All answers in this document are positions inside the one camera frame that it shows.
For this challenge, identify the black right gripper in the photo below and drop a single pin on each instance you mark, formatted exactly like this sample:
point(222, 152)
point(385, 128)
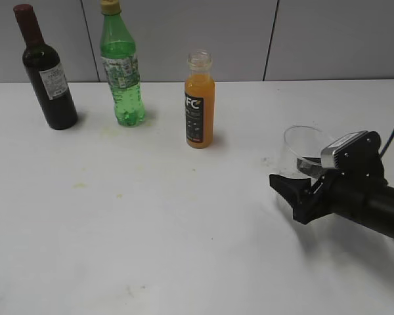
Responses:
point(360, 168)

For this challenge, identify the transparent plastic cup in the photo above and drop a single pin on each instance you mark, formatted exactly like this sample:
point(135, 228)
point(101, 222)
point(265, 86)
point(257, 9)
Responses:
point(301, 141)

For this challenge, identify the NFC orange juice bottle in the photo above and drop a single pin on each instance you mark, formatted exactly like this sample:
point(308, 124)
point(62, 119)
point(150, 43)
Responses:
point(199, 100)

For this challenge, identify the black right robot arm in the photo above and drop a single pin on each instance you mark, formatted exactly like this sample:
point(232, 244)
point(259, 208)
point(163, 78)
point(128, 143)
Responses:
point(377, 211)

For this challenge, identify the green plastic soda bottle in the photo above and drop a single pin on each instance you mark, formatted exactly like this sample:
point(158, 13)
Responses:
point(120, 62)

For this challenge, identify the dark red wine bottle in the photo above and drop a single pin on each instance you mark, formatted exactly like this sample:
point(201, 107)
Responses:
point(45, 72)

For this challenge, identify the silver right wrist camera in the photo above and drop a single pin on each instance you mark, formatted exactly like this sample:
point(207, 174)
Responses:
point(329, 154)

